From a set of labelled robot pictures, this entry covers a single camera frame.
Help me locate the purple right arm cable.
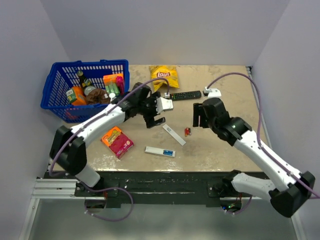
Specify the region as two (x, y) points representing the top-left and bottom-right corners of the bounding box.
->
(206, 72), (320, 200)

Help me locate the pink orange candy box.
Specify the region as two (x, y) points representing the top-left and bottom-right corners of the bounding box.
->
(101, 126), (134, 160)

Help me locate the aluminium frame rail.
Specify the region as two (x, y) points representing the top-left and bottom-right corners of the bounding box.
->
(245, 66), (307, 240)

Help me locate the white remote battery cover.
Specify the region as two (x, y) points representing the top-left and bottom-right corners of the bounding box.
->
(162, 124), (186, 146)

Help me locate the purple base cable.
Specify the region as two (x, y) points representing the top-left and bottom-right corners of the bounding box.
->
(84, 187), (135, 222)
(223, 196), (253, 216)

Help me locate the black TV remote control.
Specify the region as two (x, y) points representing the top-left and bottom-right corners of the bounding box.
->
(169, 90), (202, 101)

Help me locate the orange juice carton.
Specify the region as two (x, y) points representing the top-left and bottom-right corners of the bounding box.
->
(66, 86), (87, 106)

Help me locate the brown round package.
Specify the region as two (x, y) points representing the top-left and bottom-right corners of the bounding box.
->
(86, 88), (110, 105)

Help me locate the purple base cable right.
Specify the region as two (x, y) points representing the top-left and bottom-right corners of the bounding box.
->
(223, 196), (253, 216)

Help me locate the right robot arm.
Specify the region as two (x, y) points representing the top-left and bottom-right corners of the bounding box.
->
(193, 97), (316, 218)

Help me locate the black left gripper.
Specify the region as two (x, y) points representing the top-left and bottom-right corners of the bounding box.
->
(138, 92), (166, 128)

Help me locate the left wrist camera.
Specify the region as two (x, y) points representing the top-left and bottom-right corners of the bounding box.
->
(156, 97), (174, 114)

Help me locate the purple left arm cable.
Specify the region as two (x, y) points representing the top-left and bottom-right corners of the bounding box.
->
(48, 77), (171, 178)

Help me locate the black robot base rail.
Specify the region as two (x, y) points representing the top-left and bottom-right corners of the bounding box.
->
(73, 171), (253, 210)

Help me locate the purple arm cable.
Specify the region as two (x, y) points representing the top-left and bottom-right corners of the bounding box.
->
(48, 77), (171, 178)
(206, 72), (320, 200)

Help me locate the yellow Lays chips bag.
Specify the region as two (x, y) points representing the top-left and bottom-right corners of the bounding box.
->
(149, 65), (180, 91)

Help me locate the white remote control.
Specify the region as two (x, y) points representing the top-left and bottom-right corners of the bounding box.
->
(144, 146), (176, 158)

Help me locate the dark glass bottle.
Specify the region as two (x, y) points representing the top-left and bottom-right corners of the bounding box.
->
(76, 70), (96, 96)

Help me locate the blue plastic shopping basket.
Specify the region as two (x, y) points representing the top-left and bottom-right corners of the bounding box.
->
(40, 59), (130, 123)

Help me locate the orange green snack box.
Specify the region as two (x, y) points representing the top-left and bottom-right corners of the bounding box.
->
(103, 73), (125, 94)

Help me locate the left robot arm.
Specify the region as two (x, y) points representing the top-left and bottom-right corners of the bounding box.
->
(49, 83), (173, 196)

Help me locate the small white-capped bottle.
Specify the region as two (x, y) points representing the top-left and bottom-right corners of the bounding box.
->
(108, 92), (117, 102)

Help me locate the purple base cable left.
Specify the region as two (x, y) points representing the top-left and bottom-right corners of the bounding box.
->
(84, 187), (135, 222)

